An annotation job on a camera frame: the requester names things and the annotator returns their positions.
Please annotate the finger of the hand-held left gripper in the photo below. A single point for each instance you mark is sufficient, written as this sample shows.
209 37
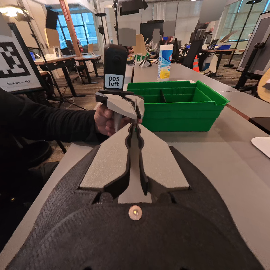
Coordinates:
121 107
141 107

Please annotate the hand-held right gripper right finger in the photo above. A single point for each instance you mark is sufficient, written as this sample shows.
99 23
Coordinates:
164 166

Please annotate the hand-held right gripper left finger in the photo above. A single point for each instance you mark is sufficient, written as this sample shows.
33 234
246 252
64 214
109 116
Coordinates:
105 166

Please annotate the steel screw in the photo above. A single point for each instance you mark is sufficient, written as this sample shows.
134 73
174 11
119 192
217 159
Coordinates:
135 103

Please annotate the green plastic bin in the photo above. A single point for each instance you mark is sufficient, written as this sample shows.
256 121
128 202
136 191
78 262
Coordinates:
179 118

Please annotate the person's left forearm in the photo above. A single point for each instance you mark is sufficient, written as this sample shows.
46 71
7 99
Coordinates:
52 120

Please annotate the wood-edged office desk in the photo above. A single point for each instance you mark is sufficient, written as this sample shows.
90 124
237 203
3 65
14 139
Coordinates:
63 58

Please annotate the person's left hand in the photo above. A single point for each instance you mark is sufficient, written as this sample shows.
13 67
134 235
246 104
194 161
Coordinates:
103 120

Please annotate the black bin divider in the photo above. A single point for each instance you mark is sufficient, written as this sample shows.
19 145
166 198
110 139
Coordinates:
163 97

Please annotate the yellow label wipes bottle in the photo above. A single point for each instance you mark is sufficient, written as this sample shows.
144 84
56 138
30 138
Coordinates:
165 63

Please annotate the orange striped traffic cone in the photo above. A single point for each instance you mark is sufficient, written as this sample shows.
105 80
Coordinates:
196 64

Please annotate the black tripod stand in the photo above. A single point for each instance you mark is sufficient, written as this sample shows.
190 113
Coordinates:
42 63

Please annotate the black and white marker sign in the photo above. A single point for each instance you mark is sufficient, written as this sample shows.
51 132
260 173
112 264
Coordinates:
14 63

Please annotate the white document stand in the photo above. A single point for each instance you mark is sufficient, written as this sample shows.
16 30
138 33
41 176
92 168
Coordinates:
262 145

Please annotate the wooden document board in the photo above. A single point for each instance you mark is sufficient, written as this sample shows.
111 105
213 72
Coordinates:
264 88

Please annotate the black floor lamp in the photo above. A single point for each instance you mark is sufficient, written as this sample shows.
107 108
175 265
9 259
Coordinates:
242 31

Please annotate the grey panel on stand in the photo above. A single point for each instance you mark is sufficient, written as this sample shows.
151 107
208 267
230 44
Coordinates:
257 46

